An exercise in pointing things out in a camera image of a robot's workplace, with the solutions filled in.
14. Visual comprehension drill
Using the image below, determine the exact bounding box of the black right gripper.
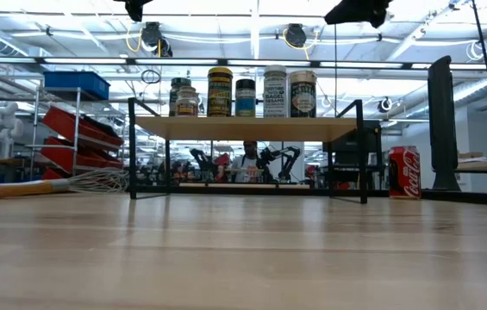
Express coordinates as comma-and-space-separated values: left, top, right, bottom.
323, 0, 394, 29

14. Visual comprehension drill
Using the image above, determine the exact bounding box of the white lid bagel seasoning jar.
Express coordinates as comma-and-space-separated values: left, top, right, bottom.
262, 64, 289, 119

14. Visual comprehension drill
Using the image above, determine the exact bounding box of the yellow lid chili onion jar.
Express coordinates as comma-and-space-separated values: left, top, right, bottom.
207, 66, 234, 118

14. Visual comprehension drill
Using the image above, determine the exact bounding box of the hanging black cable coil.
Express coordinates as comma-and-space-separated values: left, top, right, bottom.
140, 68, 163, 85

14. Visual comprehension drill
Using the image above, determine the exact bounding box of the black cart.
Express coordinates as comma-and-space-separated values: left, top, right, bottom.
321, 119, 383, 191

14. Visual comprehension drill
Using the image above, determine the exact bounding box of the person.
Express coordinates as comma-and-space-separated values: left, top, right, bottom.
229, 140, 266, 184

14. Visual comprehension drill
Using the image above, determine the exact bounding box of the black lid spice jar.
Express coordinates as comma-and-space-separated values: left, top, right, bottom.
234, 78, 257, 118

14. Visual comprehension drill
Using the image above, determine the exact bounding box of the green lid oregano jar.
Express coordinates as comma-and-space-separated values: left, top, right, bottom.
168, 77, 193, 117

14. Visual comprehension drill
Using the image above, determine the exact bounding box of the black ceiling cable reel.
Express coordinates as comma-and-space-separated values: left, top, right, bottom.
284, 22, 309, 49
377, 96, 395, 115
140, 21, 174, 59

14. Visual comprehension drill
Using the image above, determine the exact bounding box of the red Coca-Cola can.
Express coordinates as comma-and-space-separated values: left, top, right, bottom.
388, 145, 422, 200

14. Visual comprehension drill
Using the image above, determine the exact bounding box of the wooden shelf black metal frame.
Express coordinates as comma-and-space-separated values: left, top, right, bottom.
127, 96, 369, 206

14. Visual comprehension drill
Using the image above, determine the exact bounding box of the wooden side table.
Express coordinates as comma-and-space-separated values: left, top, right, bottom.
453, 151, 487, 194

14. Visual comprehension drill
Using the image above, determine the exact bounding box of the blue plastic bin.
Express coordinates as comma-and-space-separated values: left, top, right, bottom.
43, 71, 111, 102

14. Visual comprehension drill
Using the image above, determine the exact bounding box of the red plastic bin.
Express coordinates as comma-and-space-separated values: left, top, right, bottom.
41, 166, 66, 181
41, 106, 125, 148
39, 136, 124, 174

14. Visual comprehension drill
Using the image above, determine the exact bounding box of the wire whisk wooden handle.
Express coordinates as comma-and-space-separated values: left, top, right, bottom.
0, 167, 130, 201

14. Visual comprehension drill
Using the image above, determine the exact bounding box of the silver metal rack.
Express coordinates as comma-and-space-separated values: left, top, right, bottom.
27, 85, 127, 182

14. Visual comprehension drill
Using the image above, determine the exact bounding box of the black aluminium table frame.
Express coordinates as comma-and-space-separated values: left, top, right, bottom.
0, 179, 487, 208

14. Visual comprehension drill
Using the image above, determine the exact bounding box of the tan lid furikake jar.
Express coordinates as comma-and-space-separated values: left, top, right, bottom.
289, 70, 318, 119

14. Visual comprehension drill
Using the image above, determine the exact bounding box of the black upright panel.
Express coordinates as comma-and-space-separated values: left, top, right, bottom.
427, 54, 462, 192

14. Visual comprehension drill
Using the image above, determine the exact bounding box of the small glass spice jar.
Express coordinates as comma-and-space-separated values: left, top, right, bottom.
175, 84, 201, 118

